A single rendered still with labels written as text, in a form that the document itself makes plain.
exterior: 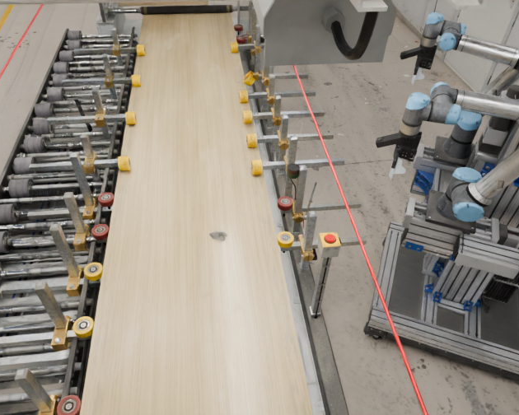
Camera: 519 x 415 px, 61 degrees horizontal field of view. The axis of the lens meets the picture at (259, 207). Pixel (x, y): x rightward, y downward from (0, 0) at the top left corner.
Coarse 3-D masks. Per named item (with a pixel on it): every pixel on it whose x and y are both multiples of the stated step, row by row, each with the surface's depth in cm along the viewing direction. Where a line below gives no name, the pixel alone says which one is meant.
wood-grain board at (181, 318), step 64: (192, 64) 337; (128, 128) 274; (192, 128) 276; (128, 192) 233; (192, 192) 235; (256, 192) 236; (128, 256) 203; (192, 256) 204; (256, 256) 205; (128, 320) 179; (192, 320) 180; (256, 320) 181; (128, 384) 161; (192, 384) 161; (256, 384) 162
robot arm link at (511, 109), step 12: (444, 84) 172; (432, 96) 171; (456, 96) 169; (468, 96) 169; (480, 96) 168; (492, 96) 168; (468, 108) 170; (480, 108) 169; (492, 108) 168; (504, 108) 167; (516, 108) 167
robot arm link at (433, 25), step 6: (432, 12) 220; (432, 18) 217; (438, 18) 217; (426, 24) 222; (432, 24) 219; (438, 24) 218; (426, 30) 223; (432, 30) 221; (438, 30) 219; (426, 36) 224; (432, 36) 223
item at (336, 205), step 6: (306, 204) 236; (312, 204) 236; (318, 204) 236; (324, 204) 236; (330, 204) 237; (336, 204) 237; (342, 204) 237; (348, 204) 237; (354, 204) 237; (360, 204) 238; (282, 210) 233; (288, 210) 234; (312, 210) 236; (318, 210) 237; (324, 210) 237
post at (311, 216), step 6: (312, 216) 196; (306, 222) 202; (312, 222) 199; (306, 228) 203; (312, 228) 202; (306, 234) 204; (312, 234) 205; (306, 240) 208; (312, 240) 208; (306, 246) 211; (306, 264) 221
